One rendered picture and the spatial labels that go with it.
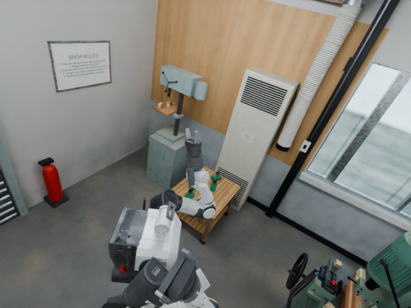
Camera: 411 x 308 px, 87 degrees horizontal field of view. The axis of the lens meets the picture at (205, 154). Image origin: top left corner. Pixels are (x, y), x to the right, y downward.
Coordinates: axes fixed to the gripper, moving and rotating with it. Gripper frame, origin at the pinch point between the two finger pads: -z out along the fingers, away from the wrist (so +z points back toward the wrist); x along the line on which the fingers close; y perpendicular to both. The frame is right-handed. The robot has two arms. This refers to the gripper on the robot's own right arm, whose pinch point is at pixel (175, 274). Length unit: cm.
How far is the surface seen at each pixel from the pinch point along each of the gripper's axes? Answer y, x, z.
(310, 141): 15, 187, 125
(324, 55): 0, 210, 42
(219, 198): -49, 95, 159
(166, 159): -139, 110, 157
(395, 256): 75, 69, 71
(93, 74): -210, 113, 52
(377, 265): 72, 65, 82
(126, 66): -212, 159, 68
